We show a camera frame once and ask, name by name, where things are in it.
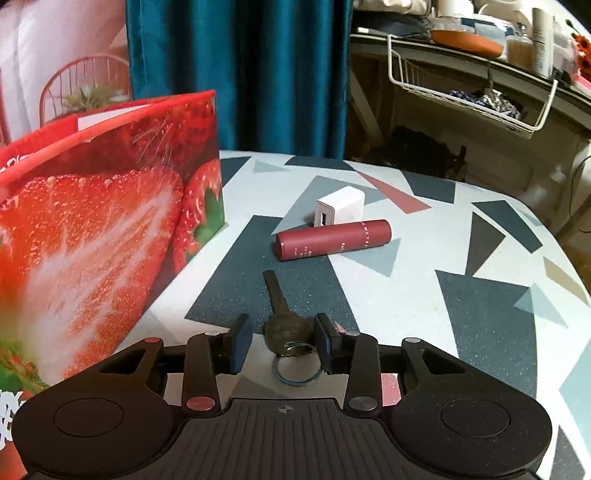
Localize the red strawberry cardboard box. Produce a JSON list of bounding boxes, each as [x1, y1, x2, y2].
[[1, 91, 225, 479]]

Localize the geometric patterned tablecloth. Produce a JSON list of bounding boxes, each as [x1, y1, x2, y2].
[[127, 151, 590, 479]]

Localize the maroon lipstick tube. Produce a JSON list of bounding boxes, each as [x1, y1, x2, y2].
[[274, 219, 392, 261]]

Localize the white charger cube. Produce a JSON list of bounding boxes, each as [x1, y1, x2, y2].
[[314, 186, 366, 227]]

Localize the blue curtain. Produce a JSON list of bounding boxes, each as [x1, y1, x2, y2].
[[125, 1, 353, 159]]

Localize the cluttered white vanity desk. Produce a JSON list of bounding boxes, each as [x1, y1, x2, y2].
[[348, 32, 591, 232]]

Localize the pink printed backdrop cloth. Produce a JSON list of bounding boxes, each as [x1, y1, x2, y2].
[[1, 0, 126, 140]]

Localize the orange shallow dish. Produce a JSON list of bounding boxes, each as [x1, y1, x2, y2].
[[430, 30, 504, 58]]

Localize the cotton swab box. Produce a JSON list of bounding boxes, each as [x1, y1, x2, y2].
[[506, 36, 533, 71]]

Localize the white cosmetic bottle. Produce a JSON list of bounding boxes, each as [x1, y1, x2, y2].
[[532, 8, 554, 78]]

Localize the orange artificial flowers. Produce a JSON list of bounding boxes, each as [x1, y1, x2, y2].
[[571, 33, 591, 89]]

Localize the brass key with ring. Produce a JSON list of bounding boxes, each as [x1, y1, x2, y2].
[[263, 270, 322, 387]]

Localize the white wire basket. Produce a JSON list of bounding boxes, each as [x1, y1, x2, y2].
[[387, 35, 559, 139]]

